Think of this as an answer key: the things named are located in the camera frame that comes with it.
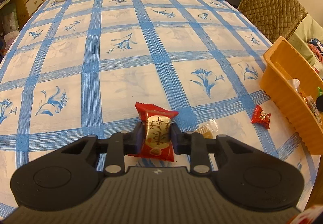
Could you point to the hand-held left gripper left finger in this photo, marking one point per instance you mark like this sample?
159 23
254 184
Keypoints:
139 138

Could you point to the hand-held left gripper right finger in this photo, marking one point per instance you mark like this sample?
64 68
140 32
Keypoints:
174 139

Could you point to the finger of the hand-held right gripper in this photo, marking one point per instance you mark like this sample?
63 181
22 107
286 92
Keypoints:
319 104

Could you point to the red packet with gold circle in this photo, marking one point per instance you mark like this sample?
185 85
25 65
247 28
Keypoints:
156 135

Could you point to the orange plastic tray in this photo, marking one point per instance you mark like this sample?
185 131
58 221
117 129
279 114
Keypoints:
285 92

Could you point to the brown candy in clear wrapper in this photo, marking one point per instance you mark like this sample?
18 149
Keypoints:
205 133

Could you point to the small red snack packet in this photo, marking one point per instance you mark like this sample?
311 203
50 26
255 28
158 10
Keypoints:
261 116

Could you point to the blue checked tablecloth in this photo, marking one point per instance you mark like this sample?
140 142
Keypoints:
151 62

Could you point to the chair with quilted cover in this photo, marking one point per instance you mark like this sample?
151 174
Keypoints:
272 6

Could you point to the wooden shelf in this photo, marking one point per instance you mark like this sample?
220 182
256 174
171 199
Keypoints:
30 1

